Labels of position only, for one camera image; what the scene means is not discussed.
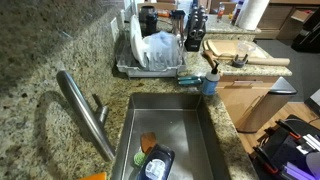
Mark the wooden spatula in sink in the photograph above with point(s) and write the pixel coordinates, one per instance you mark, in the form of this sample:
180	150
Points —
147	141

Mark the wooden rolling pin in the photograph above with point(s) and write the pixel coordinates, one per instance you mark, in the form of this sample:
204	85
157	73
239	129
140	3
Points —
262	61

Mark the wooden cutting board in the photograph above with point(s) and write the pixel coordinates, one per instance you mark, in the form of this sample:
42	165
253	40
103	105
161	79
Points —
222	48

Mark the stainless steel kitchen faucet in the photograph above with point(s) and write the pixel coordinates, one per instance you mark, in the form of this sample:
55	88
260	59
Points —
91	123

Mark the white plate in rack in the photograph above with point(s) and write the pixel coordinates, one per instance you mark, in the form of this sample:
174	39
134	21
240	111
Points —
136	41

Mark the blue soap pump bottle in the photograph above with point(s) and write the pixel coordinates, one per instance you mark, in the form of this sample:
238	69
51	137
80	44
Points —
211	80

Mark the dark dish soap bottle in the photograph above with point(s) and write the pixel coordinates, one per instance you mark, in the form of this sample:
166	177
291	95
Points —
158	163

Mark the teal handled brush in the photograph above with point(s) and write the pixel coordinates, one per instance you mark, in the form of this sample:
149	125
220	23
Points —
189	80

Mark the white paper towel roll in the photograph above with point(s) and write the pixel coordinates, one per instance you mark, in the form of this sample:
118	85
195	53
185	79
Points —
251	13

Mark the black knife block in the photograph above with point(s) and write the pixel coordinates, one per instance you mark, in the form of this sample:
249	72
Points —
196	28

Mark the green scrubber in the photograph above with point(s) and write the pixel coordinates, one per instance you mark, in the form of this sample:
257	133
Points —
139	159

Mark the clear plastic blender cup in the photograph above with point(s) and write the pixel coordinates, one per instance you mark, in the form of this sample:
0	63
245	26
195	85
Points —
244	49

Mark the stainless steel sink basin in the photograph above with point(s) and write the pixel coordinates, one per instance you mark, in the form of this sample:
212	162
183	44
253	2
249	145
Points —
180	122

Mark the grey dish drying rack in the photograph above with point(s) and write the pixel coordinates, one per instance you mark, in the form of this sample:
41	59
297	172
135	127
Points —
163	57

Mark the orange sponge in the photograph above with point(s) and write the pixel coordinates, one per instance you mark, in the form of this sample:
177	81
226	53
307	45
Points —
98	176

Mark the wooden spoon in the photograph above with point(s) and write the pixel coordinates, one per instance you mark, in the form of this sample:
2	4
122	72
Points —
208	55

